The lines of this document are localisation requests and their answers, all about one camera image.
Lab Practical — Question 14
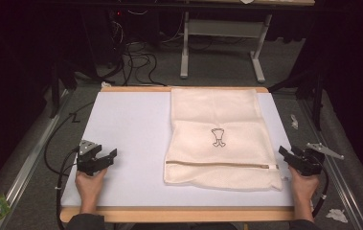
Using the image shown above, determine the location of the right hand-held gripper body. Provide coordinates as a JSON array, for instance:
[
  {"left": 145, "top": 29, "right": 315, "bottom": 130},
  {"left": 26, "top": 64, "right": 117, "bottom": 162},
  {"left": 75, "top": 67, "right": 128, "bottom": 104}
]
[{"left": 292, "top": 142, "right": 345, "bottom": 177}]

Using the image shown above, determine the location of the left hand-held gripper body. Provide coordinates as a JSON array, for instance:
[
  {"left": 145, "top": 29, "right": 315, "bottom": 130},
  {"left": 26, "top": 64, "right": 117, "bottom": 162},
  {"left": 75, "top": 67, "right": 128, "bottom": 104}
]
[{"left": 76, "top": 139, "right": 106, "bottom": 176}]

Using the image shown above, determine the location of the cream mesh laundry bag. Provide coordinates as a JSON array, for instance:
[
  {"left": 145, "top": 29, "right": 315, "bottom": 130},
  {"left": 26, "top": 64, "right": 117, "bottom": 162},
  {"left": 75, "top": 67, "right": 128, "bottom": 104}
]
[{"left": 163, "top": 87, "right": 284, "bottom": 193}]

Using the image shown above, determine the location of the person's left hand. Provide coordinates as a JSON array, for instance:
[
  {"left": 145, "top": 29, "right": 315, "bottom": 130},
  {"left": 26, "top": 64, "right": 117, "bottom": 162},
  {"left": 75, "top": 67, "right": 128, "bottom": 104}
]
[{"left": 75, "top": 168, "right": 108, "bottom": 209}]

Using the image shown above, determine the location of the person's right hand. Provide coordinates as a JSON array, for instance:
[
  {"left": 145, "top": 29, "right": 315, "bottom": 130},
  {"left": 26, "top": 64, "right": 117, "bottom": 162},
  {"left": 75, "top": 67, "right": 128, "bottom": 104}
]
[{"left": 288, "top": 166, "right": 321, "bottom": 207}]

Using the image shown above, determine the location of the small white paper scrap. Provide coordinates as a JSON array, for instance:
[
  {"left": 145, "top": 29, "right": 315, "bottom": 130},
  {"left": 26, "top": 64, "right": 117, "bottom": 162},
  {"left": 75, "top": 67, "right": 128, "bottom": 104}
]
[{"left": 290, "top": 113, "right": 300, "bottom": 130}]

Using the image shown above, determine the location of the white table mat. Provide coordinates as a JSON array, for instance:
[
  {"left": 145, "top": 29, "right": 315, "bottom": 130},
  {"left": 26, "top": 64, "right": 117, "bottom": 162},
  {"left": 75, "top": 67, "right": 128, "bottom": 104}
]
[{"left": 61, "top": 90, "right": 295, "bottom": 208}]

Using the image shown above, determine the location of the black metal stand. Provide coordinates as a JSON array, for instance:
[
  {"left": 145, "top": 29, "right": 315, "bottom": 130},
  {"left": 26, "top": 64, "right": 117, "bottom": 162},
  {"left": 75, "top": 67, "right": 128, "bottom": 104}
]
[
  {"left": 267, "top": 68, "right": 327, "bottom": 132},
  {"left": 48, "top": 58, "right": 79, "bottom": 120}
]

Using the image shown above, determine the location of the crumpled white tissue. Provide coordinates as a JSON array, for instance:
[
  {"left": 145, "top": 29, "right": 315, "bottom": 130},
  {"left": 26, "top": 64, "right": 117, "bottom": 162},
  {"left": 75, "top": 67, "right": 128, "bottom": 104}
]
[{"left": 325, "top": 208, "right": 350, "bottom": 224}]

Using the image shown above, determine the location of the wooden table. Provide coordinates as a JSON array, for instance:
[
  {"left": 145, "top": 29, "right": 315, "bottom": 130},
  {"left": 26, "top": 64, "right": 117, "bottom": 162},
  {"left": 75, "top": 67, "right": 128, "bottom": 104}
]
[{"left": 59, "top": 85, "right": 297, "bottom": 224}]

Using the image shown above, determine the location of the metal floor rail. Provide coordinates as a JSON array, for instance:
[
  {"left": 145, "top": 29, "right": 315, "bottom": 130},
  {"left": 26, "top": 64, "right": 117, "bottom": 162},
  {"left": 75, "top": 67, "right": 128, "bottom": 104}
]
[
  {"left": 298, "top": 98, "right": 363, "bottom": 230},
  {"left": 0, "top": 89, "right": 72, "bottom": 230}
]

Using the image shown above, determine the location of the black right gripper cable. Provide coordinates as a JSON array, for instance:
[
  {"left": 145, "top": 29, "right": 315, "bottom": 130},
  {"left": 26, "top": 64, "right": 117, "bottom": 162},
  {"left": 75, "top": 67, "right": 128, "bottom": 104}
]
[{"left": 310, "top": 155, "right": 330, "bottom": 219}]

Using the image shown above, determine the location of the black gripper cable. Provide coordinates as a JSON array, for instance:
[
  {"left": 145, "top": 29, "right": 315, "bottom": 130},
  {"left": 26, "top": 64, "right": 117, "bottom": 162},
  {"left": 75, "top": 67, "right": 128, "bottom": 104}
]
[
  {"left": 55, "top": 147, "right": 81, "bottom": 230},
  {"left": 310, "top": 155, "right": 330, "bottom": 219}
]

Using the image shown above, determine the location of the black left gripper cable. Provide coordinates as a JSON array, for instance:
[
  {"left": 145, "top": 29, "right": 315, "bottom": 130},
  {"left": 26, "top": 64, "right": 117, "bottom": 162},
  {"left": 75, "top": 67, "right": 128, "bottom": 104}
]
[{"left": 55, "top": 147, "right": 81, "bottom": 230}]

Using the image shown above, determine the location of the black floor cable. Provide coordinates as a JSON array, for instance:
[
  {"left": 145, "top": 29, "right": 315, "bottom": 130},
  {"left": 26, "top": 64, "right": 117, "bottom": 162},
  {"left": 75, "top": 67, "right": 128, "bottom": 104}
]
[{"left": 43, "top": 101, "right": 96, "bottom": 177}]

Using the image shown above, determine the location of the tangle of black cables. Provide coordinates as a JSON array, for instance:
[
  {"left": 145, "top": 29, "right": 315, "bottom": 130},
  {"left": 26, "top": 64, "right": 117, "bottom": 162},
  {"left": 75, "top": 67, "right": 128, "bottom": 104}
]
[{"left": 104, "top": 9, "right": 168, "bottom": 87}]

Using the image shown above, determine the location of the white metal desk frame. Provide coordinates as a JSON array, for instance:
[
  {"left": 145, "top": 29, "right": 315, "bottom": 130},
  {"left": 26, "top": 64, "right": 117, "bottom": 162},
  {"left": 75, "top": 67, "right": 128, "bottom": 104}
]
[{"left": 179, "top": 11, "right": 273, "bottom": 84}]

